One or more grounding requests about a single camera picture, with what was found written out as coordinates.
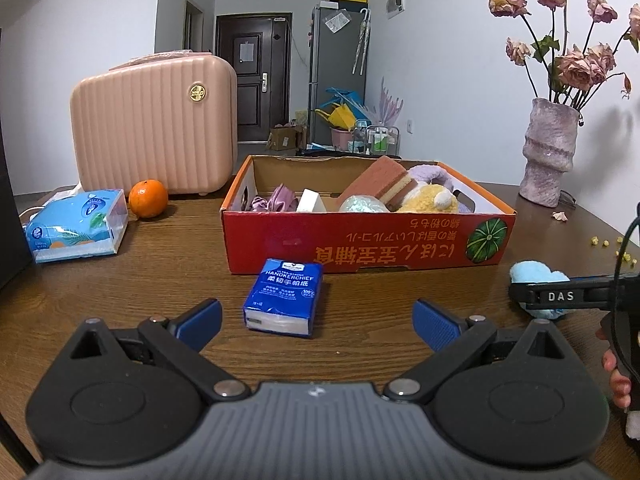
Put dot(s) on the clear white umbrella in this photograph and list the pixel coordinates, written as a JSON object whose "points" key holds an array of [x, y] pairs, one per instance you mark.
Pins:
{"points": [[361, 42]]}

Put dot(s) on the purple feather decoration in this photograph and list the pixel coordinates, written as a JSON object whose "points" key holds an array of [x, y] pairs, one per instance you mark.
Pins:
{"points": [[386, 105]]}

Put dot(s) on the scattered yellow crumbs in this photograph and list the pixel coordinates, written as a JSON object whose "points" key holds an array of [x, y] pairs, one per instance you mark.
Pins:
{"points": [[595, 240]]}

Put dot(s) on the pink layered sponge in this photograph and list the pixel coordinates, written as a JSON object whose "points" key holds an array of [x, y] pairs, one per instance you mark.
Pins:
{"points": [[380, 177]]}

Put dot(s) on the lilac fluffy cloth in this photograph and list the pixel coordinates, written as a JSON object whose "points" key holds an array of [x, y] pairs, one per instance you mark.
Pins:
{"points": [[427, 172]]}

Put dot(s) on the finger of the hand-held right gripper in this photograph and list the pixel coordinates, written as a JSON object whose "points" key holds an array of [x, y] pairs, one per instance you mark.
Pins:
{"points": [[595, 280], [560, 296]]}

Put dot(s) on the white foam ball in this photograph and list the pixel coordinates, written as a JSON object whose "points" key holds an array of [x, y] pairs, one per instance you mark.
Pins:
{"points": [[307, 201]]}

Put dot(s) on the dried pink roses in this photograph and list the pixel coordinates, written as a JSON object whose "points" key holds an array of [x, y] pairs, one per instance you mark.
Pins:
{"points": [[575, 72]]}

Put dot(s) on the yellow plush toy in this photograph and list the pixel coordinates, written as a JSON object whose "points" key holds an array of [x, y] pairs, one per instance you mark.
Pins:
{"points": [[425, 200]]}

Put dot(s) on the blue handkerchief tissue pack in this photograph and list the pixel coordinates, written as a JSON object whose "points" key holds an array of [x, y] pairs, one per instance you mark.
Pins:
{"points": [[282, 290]]}

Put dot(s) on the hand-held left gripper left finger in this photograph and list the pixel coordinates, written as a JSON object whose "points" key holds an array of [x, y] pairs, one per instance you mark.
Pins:
{"points": [[200, 322]]}

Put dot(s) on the pink ribbed suitcase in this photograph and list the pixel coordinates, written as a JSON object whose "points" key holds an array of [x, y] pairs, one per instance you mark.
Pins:
{"points": [[150, 130]]}

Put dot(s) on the orange fruit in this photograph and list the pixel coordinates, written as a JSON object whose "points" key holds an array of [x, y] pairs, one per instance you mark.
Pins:
{"points": [[148, 199]]}

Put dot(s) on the person's right hand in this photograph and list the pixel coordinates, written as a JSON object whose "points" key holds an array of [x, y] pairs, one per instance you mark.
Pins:
{"points": [[620, 390]]}

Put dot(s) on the purple satin scrunchie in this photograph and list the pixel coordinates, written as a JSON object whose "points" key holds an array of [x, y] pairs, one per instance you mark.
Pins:
{"points": [[280, 197]]}

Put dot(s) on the blue soft tissue pack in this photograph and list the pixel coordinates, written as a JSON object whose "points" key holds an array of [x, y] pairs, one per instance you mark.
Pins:
{"points": [[65, 230]]}

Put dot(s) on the brown cardboard carton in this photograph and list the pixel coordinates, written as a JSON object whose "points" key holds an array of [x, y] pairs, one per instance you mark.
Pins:
{"points": [[281, 139]]}

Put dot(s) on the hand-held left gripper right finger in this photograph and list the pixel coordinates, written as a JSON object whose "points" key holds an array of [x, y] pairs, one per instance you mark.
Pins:
{"points": [[435, 325]]}

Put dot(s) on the dark brown door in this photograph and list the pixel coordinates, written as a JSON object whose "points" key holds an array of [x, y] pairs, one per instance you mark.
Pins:
{"points": [[250, 95]]}

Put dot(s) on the red printed cardboard box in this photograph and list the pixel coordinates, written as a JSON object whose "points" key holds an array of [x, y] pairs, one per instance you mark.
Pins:
{"points": [[300, 240]]}

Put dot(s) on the clear plastic bag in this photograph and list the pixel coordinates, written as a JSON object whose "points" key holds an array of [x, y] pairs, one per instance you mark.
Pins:
{"points": [[337, 22]]}

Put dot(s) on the mauve textured vase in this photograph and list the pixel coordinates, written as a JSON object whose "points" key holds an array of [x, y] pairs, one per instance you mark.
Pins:
{"points": [[547, 160]]}

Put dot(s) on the pink bucket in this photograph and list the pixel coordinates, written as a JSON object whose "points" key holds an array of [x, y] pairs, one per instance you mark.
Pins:
{"points": [[342, 139]]}

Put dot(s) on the light blue plush toy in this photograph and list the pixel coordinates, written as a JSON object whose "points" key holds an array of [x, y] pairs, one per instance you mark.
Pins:
{"points": [[535, 272]]}

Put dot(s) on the iridescent plastic bag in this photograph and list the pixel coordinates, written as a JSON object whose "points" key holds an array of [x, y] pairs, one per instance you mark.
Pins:
{"points": [[362, 204]]}

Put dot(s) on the black chair backrest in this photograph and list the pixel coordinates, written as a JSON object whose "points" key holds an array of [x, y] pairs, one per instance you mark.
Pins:
{"points": [[322, 152]]}

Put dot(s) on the grey refrigerator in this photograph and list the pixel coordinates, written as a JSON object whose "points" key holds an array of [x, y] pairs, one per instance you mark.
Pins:
{"points": [[335, 70]]}

